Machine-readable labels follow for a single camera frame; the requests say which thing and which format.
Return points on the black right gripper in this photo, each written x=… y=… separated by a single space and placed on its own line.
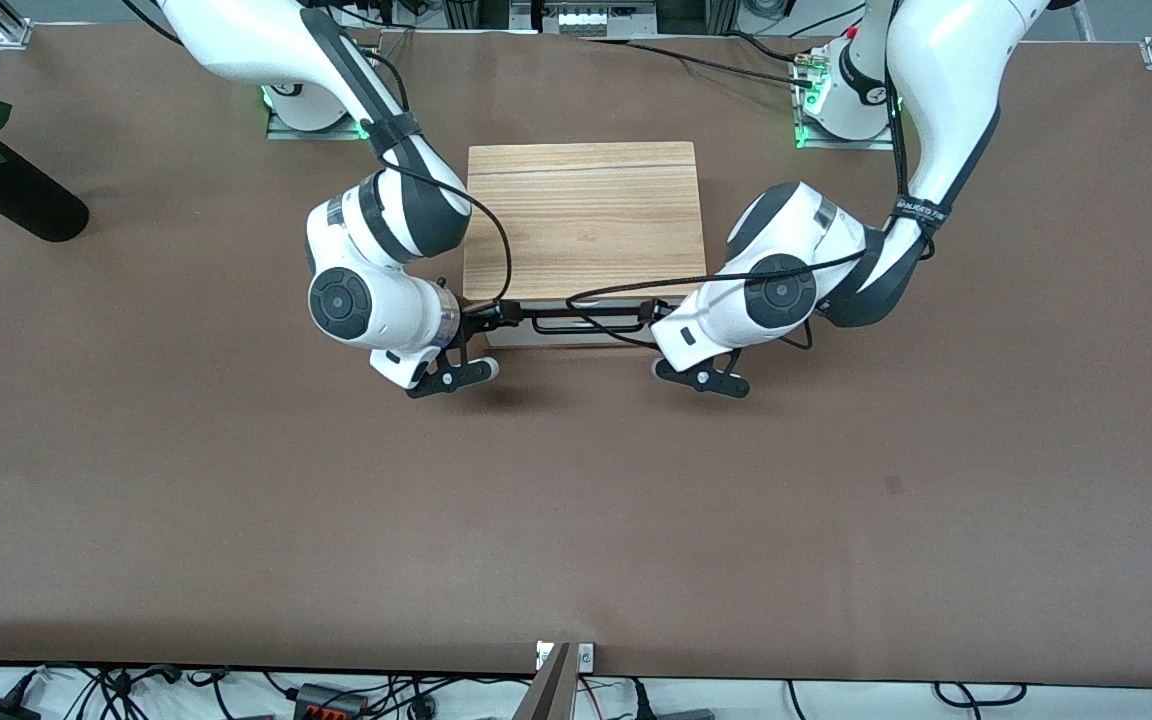
x=484 y=313

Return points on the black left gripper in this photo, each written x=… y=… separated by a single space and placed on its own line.
x=657 y=311

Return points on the white-fronted wooden drawer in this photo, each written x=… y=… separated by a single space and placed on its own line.
x=556 y=339

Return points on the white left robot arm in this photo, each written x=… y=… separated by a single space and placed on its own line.
x=946 y=90

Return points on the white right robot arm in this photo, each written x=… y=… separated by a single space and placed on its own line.
x=376 y=230

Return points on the wooden drawer cabinet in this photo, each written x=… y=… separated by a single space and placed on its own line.
x=584 y=215

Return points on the white connector block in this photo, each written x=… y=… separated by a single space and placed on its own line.
x=591 y=18

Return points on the black power strip red switches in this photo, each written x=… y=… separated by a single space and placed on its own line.
x=328 y=702

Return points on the black cylindrical vase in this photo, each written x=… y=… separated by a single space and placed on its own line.
x=26 y=200

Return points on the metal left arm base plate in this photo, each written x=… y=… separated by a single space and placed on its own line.
x=851 y=143

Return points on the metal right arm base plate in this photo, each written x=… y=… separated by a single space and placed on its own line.
x=281 y=125

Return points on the silver table edge bracket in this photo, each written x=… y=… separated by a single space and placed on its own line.
x=584 y=656

